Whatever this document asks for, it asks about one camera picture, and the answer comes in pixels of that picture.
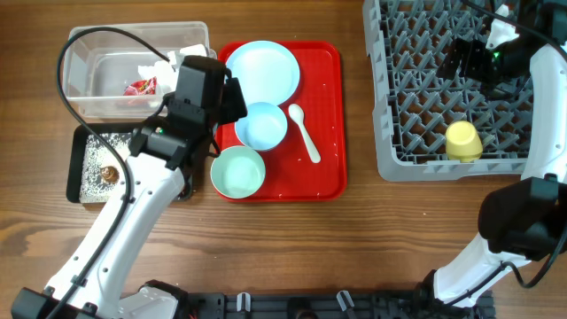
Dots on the clear plastic bin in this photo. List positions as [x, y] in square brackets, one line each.
[99, 66]

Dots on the black waste tray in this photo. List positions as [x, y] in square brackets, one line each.
[75, 146]

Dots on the light blue plate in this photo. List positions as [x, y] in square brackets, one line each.
[267, 72]

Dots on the red snack wrapper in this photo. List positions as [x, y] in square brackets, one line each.
[141, 88]

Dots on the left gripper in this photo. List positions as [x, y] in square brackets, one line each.
[230, 101]

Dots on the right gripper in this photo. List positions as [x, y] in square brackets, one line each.
[461, 62]

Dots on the white plastic spoon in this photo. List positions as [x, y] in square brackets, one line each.
[297, 115]

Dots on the brown food lump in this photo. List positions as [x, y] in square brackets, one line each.
[110, 174]

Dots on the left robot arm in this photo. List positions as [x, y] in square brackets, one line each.
[90, 284]

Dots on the light blue bowl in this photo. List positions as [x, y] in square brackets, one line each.
[263, 128]

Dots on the yellow plastic cup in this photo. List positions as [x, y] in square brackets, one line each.
[463, 142]

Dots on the mint green bowl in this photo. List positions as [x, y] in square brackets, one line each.
[238, 172]

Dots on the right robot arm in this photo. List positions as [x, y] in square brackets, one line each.
[522, 227]

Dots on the grey dishwasher rack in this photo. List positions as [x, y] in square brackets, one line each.
[407, 41]

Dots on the white napkin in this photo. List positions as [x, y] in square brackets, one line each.
[167, 71]

